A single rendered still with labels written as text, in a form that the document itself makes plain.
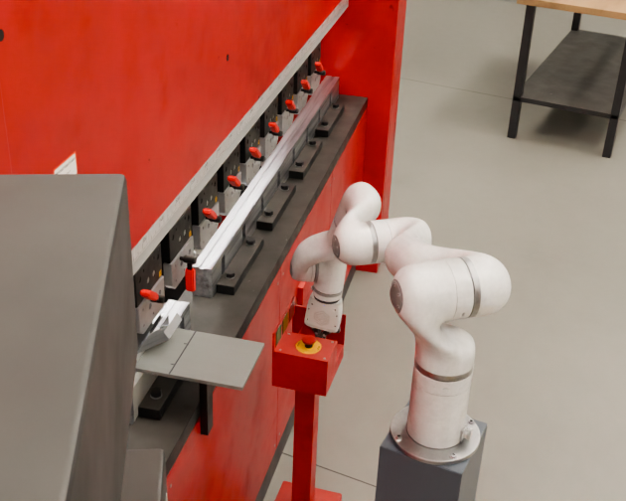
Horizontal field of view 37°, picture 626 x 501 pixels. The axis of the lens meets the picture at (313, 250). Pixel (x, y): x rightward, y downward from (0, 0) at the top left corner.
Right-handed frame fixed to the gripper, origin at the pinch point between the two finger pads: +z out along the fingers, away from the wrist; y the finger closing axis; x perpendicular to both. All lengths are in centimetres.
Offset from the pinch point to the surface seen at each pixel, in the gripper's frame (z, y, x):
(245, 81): -65, -35, 19
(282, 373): 3.6, -6.4, -15.1
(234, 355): -25, -11, -49
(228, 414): 8.7, -16.1, -31.7
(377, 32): -40, -26, 164
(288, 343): -3.3, -6.9, -10.2
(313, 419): 23.2, 3.1, -7.9
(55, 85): -100, -34, -87
